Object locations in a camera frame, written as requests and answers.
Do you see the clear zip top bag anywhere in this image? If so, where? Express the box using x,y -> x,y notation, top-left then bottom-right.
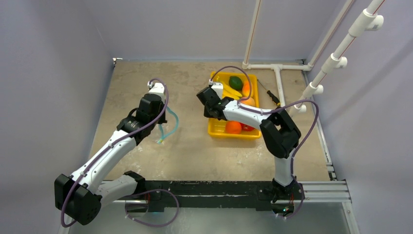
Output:
156,107 -> 179,144

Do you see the orange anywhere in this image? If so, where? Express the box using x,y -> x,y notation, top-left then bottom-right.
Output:
225,121 -> 242,134

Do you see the yellow plastic tray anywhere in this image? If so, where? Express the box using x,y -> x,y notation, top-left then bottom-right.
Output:
207,71 -> 262,140

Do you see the red apple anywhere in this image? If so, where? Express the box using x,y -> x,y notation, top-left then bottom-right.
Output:
241,123 -> 255,132

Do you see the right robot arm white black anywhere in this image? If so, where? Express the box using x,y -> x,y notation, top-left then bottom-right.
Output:
196,87 -> 301,198

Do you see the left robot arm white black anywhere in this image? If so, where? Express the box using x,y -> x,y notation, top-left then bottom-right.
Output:
54,93 -> 169,228

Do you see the yellow banana bunch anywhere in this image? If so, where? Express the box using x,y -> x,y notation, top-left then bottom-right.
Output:
223,83 -> 243,100

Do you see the green avocado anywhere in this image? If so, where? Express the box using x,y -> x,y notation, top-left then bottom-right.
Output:
228,76 -> 244,91

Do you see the peach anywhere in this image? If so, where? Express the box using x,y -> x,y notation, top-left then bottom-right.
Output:
241,97 -> 256,107

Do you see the orange mango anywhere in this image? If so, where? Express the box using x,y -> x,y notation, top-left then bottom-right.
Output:
242,80 -> 254,97

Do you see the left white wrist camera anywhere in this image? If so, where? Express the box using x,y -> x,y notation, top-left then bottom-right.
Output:
147,81 -> 166,102

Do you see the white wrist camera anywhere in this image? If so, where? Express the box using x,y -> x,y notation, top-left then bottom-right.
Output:
208,80 -> 224,99
147,81 -> 166,102

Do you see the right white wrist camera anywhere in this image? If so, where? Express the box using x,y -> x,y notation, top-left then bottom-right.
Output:
208,80 -> 224,99

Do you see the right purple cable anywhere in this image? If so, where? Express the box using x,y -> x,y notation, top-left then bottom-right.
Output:
209,65 -> 320,220

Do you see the black handled screwdriver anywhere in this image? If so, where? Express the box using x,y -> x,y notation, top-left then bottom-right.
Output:
257,79 -> 281,106

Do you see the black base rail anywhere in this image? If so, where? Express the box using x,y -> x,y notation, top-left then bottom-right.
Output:
116,180 -> 307,213

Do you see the aluminium frame rail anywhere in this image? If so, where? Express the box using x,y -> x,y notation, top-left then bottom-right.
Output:
302,181 -> 351,203

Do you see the white pvc pipe frame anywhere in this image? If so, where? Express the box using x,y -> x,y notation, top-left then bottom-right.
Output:
242,0 -> 385,105

